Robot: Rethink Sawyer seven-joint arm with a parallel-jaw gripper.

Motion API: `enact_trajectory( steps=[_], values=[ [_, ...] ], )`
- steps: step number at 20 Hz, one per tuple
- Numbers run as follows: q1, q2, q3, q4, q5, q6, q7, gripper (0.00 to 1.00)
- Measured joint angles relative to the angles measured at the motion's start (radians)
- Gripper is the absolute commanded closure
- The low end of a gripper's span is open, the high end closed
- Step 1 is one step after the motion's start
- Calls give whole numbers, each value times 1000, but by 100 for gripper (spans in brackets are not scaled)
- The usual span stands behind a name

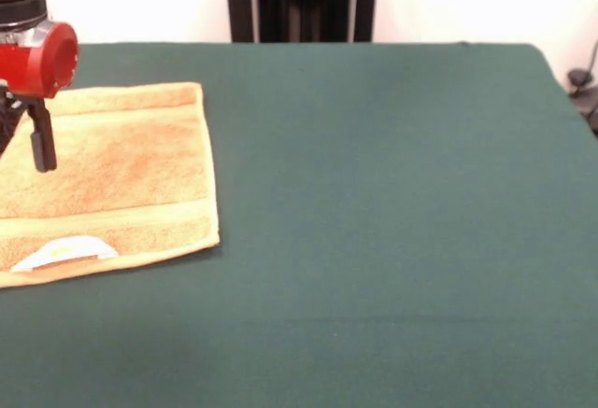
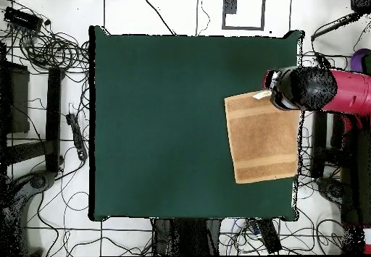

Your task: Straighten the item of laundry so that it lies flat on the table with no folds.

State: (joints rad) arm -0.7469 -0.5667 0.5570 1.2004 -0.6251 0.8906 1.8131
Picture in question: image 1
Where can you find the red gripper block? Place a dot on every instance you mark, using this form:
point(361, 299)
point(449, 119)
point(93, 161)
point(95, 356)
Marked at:
point(42, 62)

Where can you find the orange terry towel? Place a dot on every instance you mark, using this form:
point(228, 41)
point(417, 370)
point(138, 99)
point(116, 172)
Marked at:
point(117, 170)

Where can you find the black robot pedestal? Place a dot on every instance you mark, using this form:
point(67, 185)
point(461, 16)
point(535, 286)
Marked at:
point(303, 2)

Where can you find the dark green table cloth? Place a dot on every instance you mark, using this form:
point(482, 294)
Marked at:
point(374, 216)

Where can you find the black stand foot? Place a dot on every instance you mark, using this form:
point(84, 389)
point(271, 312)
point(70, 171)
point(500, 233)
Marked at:
point(581, 95)

